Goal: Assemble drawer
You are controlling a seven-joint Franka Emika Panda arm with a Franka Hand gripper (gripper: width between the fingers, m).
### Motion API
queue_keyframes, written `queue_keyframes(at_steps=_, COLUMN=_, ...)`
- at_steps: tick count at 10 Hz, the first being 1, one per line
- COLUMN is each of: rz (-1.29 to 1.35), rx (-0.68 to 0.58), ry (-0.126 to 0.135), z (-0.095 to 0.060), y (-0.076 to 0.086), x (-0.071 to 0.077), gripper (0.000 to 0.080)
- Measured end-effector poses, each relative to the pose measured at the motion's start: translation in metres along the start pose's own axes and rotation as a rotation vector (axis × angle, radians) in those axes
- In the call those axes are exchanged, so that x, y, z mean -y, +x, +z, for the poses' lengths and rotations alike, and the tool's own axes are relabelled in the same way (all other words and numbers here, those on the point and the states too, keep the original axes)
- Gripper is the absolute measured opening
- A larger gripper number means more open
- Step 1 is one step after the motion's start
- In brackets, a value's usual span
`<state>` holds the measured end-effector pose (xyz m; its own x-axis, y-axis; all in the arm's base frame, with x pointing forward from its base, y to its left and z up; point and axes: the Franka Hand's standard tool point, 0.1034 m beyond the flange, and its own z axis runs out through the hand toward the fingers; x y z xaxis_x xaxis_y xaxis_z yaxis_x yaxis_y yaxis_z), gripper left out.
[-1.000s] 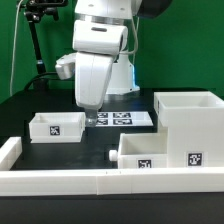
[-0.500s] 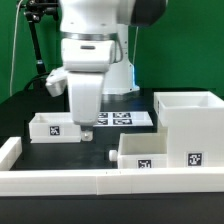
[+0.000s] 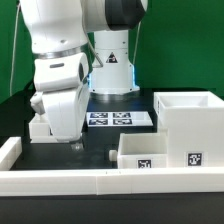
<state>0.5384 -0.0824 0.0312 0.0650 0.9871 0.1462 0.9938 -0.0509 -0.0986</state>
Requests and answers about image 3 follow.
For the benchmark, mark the white fiducial marker plate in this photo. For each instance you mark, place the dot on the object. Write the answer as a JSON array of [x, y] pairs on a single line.
[[116, 119]]

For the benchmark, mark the white U-shaped fence wall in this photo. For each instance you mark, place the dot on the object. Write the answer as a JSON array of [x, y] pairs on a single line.
[[102, 182]]

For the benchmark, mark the white drawer box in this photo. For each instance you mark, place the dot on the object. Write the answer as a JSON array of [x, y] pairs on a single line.
[[39, 130], [140, 151]]

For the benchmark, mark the white front drawer box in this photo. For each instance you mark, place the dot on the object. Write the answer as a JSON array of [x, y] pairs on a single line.
[[140, 151]]

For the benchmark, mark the white rear drawer box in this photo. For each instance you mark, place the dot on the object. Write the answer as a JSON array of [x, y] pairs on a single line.
[[39, 130]]

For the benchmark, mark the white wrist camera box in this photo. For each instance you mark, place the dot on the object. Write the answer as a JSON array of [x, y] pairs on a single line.
[[60, 73]]

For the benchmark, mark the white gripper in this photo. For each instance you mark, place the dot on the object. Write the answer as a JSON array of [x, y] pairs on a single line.
[[65, 111]]

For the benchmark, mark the white drawer cabinet frame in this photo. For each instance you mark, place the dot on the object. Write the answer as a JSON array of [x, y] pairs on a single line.
[[194, 125]]

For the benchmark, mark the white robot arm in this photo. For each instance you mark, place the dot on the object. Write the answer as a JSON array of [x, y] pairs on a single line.
[[59, 35]]

